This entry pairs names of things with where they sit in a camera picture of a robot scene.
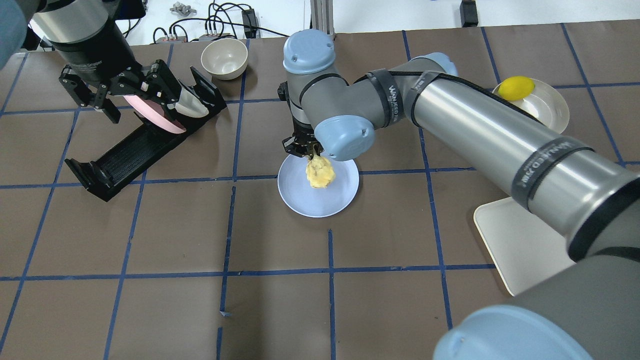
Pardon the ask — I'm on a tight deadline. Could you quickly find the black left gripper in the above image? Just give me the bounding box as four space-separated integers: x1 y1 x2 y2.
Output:
58 45 182 125

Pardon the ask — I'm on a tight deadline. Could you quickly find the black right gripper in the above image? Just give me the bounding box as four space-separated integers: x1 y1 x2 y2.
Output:
278 82 323 160

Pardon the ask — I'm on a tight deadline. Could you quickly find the yellow bread roll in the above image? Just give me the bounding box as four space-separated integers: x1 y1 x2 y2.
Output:
305 155 336 189

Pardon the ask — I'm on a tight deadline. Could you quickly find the blue round plate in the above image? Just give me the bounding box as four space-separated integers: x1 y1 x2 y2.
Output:
278 154 361 218

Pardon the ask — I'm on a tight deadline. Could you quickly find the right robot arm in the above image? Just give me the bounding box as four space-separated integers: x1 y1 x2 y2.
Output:
280 29 640 360

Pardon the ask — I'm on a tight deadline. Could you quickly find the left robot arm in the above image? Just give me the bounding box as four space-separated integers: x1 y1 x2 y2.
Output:
1 0 184 133

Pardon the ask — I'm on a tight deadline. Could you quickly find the pink round plate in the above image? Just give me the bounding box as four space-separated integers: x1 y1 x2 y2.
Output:
122 95 186 134

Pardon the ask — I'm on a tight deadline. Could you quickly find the cream round plate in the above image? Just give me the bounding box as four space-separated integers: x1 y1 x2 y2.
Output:
174 80 210 119

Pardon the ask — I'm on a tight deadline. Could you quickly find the white oval plate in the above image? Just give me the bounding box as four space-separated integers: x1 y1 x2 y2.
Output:
492 78 570 133

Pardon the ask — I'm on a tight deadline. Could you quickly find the black dish rack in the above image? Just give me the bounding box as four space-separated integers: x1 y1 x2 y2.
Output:
64 66 227 202

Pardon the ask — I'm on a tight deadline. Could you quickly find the cream bowl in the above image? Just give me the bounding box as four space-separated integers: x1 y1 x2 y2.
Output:
200 38 249 81

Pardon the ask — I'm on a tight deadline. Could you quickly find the yellow lemon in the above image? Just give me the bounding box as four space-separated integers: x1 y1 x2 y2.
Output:
497 76 536 101

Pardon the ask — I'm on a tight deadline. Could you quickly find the white rectangular tray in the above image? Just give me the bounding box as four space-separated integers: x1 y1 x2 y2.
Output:
473 197 575 296

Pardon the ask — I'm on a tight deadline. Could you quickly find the aluminium frame post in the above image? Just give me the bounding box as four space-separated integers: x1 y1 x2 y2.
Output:
310 0 336 37

